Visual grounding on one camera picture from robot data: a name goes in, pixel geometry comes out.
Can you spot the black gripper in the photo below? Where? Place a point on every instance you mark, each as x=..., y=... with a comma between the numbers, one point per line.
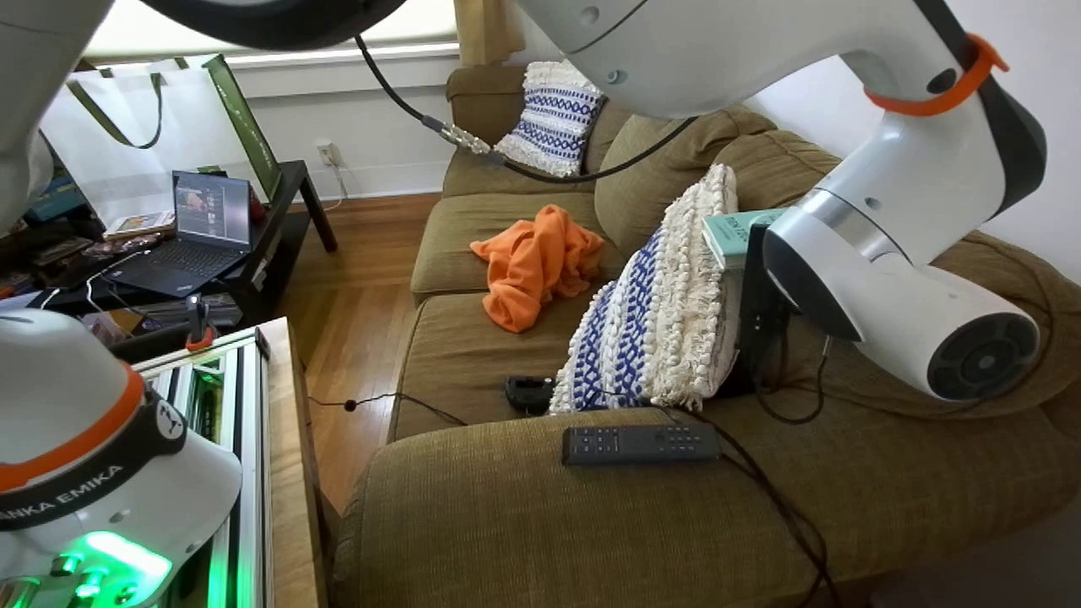
x=779, y=290

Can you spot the large white blue knit pillow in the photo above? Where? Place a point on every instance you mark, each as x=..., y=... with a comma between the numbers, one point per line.
x=662, y=326

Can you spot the black remote control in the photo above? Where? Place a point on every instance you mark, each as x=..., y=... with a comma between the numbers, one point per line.
x=642, y=445

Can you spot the small black round device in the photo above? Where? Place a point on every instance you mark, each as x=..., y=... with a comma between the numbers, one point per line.
x=527, y=392

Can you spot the orange cloth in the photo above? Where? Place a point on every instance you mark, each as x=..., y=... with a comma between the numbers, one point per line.
x=535, y=265

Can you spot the olive green fabric sofa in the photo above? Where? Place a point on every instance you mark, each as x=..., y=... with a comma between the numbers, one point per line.
x=507, y=527

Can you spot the small white blue knit pillow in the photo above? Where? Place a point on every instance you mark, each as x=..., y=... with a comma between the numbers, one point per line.
x=552, y=124

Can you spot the beige curtain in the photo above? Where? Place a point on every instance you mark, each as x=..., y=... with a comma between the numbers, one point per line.
x=484, y=35

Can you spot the black low table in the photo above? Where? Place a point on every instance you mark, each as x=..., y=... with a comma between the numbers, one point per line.
x=287, y=226

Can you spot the black orange clamp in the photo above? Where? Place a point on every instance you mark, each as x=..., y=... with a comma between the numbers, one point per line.
x=201, y=321

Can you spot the black open laptop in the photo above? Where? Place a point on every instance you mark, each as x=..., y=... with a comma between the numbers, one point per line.
x=170, y=271

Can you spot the white wall outlet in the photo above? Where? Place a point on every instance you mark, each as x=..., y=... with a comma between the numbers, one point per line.
x=328, y=154

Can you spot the aluminium profile frame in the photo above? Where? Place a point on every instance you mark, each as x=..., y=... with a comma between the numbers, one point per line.
x=250, y=450

